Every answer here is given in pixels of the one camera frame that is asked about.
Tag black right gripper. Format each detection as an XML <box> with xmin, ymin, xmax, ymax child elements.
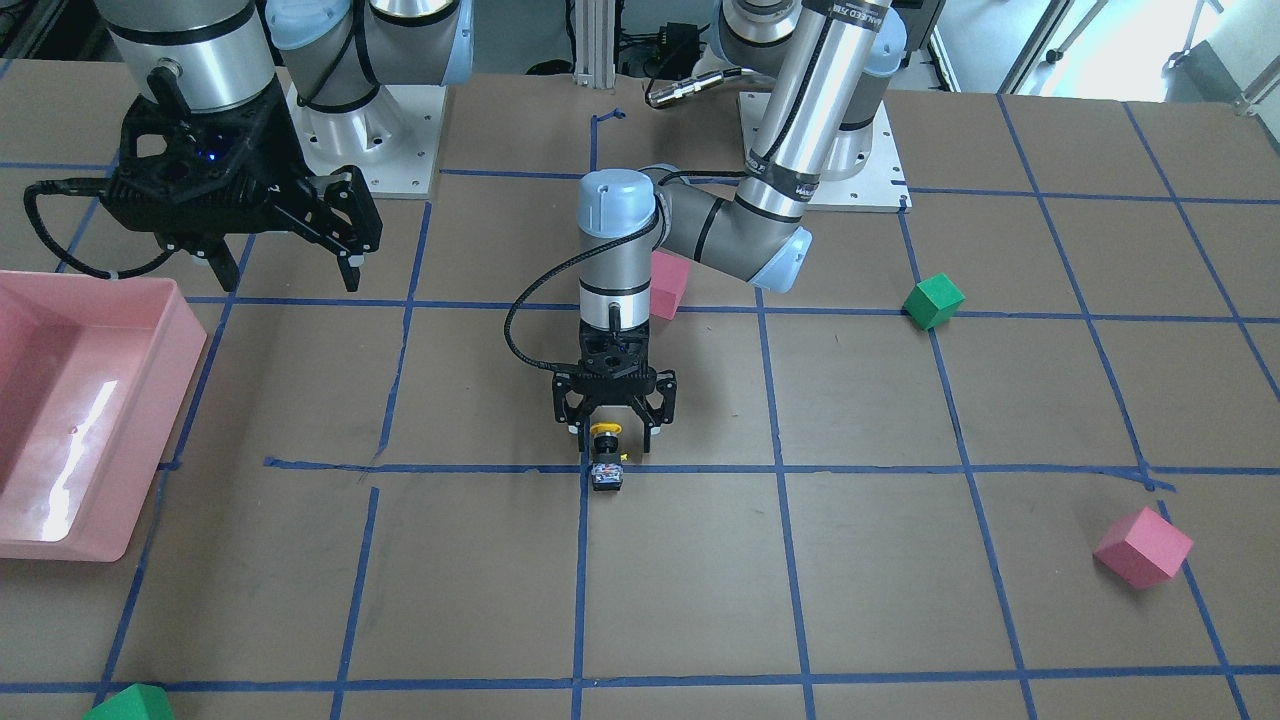
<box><xmin>102</xmin><ymin>85</ymin><xmax>384</xmax><ymax>293</ymax></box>

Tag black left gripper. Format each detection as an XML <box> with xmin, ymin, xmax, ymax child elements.
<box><xmin>552</xmin><ymin>322</ymin><xmax>678</xmax><ymax>454</ymax></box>

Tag yellow push button switch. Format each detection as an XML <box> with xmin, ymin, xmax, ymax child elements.
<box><xmin>588</xmin><ymin>421</ymin><xmax>627</xmax><ymax>492</ymax></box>

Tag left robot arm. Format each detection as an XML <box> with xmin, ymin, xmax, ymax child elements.
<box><xmin>527</xmin><ymin>1</ymin><xmax>906</xmax><ymax>451</ymax></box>

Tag pink cube near centre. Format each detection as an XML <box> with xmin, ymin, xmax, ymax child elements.
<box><xmin>650</xmin><ymin>250</ymin><xmax>692</xmax><ymax>320</ymax></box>

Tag pink cube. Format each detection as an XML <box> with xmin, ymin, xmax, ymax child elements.
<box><xmin>1093</xmin><ymin>507</ymin><xmax>1194</xmax><ymax>591</ymax></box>
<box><xmin>650</xmin><ymin>250</ymin><xmax>692</xmax><ymax>320</ymax></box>

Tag pink plastic bin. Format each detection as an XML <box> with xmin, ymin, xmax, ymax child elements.
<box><xmin>1</xmin><ymin>272</ymin><xmax>206</xmax><ymax>562</ymax></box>

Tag green cube near base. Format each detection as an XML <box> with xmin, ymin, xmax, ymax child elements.
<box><xmin>901</xmin><ymin>273</ymin><xmax>966</xmax><ymax>331</ymax></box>

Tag green cube near bin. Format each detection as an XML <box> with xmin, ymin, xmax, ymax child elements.
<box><xmin>83</xmin><ymin>683</ymin><xmax>177</xmax><ymax>720</ymax></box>

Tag pink cube far side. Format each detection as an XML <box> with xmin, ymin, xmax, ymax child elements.
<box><xmin>1093</xmin><ymin>507</ymin><xmax>1194</xmax><ymax>591</ymax></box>

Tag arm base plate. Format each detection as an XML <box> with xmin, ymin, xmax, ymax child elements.
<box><xmin>739</xmin><ymin>90</ymin><xmax>911</xmax><ymax>211</ymax></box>
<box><xmin>287</xmin><ymin>85</ymin><xmax>449</xmax><ymax>199</ymax></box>

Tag aluminium frame post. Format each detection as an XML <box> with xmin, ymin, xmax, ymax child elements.
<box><xmin>566</xmin><ymin>1</ymin><xmax>621</xmax><ymax>94</ymax></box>

